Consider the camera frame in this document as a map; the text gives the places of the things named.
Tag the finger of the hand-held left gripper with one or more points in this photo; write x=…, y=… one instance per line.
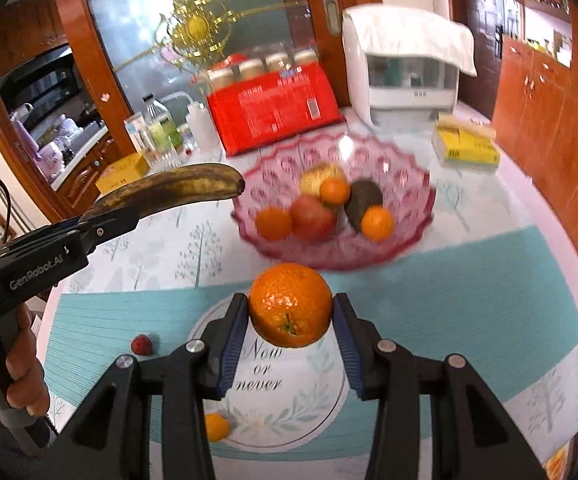
x=114, y=221
x=34, y=240

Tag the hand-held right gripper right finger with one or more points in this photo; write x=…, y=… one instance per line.
x=349, y=347

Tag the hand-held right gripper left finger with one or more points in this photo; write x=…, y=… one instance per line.
x=234, y=345

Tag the tangerine with stem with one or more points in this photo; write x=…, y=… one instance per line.
x=290, y=300

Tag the overripe brown banana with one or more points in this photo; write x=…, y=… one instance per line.
x=179, y=187

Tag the red strawberry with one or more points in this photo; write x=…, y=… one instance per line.
x=141, y=345

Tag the red apple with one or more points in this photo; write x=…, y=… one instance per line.
x=314, y=217

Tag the dark avocado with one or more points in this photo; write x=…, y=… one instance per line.
x=361, y=200

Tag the yellow pear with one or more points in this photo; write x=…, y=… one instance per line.
x=314, y=180

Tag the pink glass bowl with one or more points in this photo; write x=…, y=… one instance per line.
x=404, y=180

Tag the person's left hand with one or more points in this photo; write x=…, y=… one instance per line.
x=21, y=360

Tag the flat yellow box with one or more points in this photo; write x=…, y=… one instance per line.
x=121, y=172

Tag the wooden kitchen cabinet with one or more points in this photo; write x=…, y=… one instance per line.
x=86, y=175

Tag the drinking glass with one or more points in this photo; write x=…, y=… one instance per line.
x=153, y=150

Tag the white carton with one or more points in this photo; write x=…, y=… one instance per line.
x=135, y=130

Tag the small glass jar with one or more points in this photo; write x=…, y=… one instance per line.
x=188, y=140

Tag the clear bottle with green label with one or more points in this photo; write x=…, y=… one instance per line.
x=161, y=120

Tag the teal striped placemat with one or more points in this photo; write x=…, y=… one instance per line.
x=469, y=300

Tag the white squeeze bottle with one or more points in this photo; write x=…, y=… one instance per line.
x=203, y=127

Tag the frosted glass door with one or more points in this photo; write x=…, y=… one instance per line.
x=119, y=35

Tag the tree print tablecloth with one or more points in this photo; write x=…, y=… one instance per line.
x=469, y=200

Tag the red plastic package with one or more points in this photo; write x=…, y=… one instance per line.
x=269, y=110

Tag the clear pack of jars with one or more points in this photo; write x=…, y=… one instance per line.
x=254, y=67

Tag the gold door ornament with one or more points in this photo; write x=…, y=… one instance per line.
x=196, y=25

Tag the yellow tissue box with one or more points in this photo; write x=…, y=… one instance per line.
x=469, y=150

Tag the white countertop appliance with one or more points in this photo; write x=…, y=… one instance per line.
x=359, y=75

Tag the wooden sideboard cabinet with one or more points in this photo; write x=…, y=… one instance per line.
x=544, y=120

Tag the white towel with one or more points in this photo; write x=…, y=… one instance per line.
x=409, y=30

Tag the dark entrance door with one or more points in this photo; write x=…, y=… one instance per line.
x=484, y=50

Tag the wooden display shelf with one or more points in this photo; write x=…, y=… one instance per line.
x=534, y=20

